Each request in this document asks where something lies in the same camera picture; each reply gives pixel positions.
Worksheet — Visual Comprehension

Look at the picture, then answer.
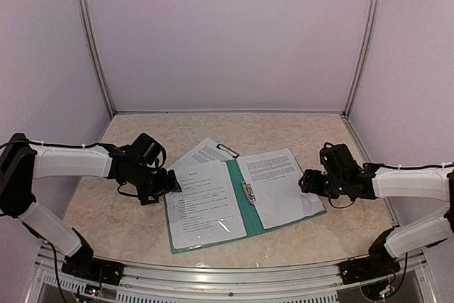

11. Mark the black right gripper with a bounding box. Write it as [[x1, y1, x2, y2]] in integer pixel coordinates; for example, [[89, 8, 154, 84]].
[[299, 169, 347, 199]]

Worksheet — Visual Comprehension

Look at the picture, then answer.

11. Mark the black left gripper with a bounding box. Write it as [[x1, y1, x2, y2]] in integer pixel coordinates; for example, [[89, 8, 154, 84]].
[[129, 163, 182, 205]]

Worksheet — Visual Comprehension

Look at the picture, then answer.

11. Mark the white Chinese agreement sheet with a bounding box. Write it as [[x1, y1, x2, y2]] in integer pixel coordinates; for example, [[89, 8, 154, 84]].
[[165, 161, 247, 254]]

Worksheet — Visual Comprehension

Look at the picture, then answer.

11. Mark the white printed top sheet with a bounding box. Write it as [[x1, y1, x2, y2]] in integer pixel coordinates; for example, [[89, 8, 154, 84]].
[[236, 148, 326, 230]]

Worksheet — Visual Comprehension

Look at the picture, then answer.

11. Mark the green file folder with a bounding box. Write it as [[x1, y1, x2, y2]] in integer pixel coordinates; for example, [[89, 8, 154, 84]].
[[163, 159, 328, 255]]

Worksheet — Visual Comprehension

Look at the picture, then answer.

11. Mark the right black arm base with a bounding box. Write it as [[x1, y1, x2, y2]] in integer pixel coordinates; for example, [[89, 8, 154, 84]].
[[338, 228, 401, 285]]

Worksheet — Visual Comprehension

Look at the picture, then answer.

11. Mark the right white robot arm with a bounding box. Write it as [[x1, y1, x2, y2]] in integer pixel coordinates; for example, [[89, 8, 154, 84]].
[[299, 143, 453, 277]]

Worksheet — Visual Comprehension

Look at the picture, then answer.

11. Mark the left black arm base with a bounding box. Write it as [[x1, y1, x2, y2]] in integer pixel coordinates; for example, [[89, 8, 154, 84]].
[[62, 228, 125, 286]]

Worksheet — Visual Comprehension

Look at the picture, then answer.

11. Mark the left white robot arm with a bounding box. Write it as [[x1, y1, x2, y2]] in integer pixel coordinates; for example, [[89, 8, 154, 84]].
[[1, 133, 181, 278]]

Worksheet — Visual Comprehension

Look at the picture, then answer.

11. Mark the white paper stack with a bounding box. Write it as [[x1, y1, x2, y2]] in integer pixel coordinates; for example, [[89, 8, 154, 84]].
[[170, 137, 235, 170]]

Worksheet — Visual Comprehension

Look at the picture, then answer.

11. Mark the loose metal clip bar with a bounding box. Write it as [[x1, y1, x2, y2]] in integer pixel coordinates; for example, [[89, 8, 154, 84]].
[[216, 143, 240, 159]]

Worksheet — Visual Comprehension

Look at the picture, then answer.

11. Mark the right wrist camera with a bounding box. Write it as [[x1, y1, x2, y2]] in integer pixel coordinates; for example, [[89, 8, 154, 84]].
[[319, 142, 334, 167]]

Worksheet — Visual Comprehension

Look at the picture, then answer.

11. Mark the aluminium front rail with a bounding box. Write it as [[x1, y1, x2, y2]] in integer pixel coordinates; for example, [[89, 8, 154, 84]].
[[21, 245, 441, 302]]

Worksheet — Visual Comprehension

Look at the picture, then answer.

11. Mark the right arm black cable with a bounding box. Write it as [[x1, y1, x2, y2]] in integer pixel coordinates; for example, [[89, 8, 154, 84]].
[[321, 141, 454, 293]]

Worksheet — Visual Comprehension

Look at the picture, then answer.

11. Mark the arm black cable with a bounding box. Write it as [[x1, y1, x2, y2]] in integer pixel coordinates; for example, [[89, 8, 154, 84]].
[[0, 138, 167, 303], [321, 141, 454, 293]]

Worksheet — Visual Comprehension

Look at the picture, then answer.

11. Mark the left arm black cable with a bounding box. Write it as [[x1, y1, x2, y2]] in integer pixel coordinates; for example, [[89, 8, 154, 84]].
[[0, 138, 167, 303]]

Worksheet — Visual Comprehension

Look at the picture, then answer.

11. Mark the left aluminium corner post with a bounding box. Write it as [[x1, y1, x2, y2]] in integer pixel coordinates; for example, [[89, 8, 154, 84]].
[[77, 0, 116, 119]]

